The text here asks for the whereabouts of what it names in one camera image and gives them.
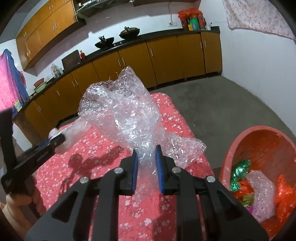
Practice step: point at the dark green plastic bag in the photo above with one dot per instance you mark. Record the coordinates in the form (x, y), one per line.
(238, 173)

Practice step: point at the black wok with lid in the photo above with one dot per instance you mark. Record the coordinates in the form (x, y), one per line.
(129, 33)

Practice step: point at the black wok left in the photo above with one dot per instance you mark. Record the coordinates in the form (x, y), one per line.
(104, 43)

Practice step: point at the dark cutting board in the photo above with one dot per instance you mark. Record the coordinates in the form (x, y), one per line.
(72, 60)

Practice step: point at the red floral tablecloth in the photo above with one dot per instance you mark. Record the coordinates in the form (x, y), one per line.
(93, 156)

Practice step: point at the purple plastic bag ball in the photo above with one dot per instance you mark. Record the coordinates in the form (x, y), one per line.
(250, 209)

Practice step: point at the small white plastic bag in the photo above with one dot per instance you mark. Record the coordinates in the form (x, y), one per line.
(72, 133)

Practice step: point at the steel range hood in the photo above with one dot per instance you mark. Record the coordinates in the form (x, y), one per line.
(86, 9)

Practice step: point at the pink floral hanging cloth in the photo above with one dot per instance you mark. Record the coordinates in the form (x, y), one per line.
(259, 16)

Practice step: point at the large orange plastic bag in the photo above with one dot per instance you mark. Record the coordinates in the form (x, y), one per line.
(285, 204)

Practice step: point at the pink and blue curtain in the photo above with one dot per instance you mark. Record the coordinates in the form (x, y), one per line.
(13, 83)

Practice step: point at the green and red basins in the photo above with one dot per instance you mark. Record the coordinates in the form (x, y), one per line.
(40, 85)

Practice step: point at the white cup on counter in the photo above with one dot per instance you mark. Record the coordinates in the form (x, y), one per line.
(208, 27)

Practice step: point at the yellow box on sill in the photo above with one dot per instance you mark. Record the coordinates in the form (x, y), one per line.
(17, 105)

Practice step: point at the clear jar on counter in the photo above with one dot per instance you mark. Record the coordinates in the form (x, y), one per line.
(57, 72)

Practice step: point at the red plastic basket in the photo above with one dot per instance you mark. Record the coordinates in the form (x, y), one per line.
(271, 153)

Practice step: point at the red bottle on counter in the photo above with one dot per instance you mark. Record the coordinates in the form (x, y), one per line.
(82, 55)

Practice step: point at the olive green paw-print bag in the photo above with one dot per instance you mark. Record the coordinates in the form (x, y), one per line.
(247, 200)

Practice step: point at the person's left hand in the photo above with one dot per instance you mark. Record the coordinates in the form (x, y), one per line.
(15, 216)

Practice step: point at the red bag covered bottles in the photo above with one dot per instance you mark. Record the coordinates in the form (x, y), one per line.
(192, 19)

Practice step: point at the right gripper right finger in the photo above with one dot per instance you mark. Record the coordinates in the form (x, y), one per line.
(206, 210)

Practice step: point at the large clear bubble wrap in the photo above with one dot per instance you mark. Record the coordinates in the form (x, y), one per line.
(124, 112)

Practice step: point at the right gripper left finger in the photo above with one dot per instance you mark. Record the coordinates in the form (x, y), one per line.
(89, 209)

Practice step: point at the upper wooden cabinets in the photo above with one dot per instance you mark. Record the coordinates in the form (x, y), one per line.
(52, 23)

